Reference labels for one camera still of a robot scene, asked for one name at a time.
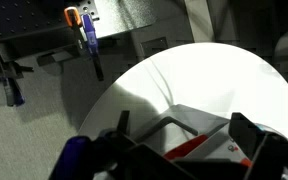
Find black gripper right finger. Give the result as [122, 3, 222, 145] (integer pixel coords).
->
[228, 112, 288, 180]

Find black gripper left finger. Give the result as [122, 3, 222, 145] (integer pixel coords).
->
[93, 109, 198, 180]

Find grey toy stove oven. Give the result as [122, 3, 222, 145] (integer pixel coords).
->
[130, 103, 275, 169]

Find purple orange bar clamp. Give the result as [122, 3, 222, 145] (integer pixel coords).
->
[63, 5, 106, 82]
[0, 25, 35, 108]

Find grey metal sheet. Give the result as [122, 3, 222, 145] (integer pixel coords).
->
[92, 0, 157, 38]

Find blue purple rounded handle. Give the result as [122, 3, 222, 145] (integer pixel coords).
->
[48, 134, 95, 180]

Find white round pedestal table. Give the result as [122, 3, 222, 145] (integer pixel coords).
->
[77, 42, 288, 148]

